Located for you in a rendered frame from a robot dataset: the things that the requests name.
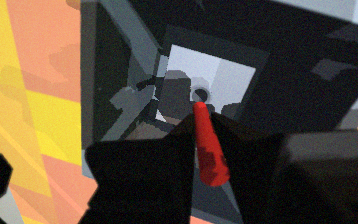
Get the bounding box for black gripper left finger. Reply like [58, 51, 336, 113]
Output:
[85, 113, 196, 224]

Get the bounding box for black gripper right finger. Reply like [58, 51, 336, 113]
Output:
[211, 112, 358, 224]

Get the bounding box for red peg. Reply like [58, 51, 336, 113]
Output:
[192, 102, 230, 187]

